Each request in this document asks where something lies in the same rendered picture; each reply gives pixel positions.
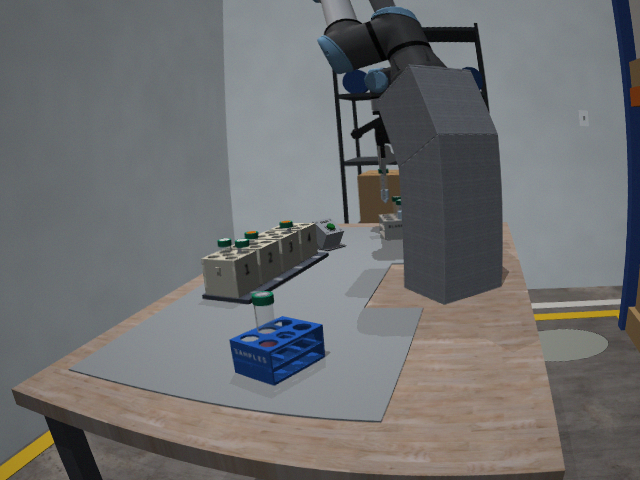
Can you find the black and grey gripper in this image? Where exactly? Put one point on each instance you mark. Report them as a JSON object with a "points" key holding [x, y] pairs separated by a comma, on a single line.
{"points": [[384, 152]]}

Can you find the blue tube rack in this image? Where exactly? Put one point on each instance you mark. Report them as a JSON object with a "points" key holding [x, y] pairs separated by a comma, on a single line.
{"points": [[254, 361]]}

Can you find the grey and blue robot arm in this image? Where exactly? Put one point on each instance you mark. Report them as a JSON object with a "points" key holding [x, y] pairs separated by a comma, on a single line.
{"points": [[393, 33]]}

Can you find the grey bench mat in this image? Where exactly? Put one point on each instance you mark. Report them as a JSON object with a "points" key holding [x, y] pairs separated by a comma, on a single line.
{"points": [[184, 349]]}

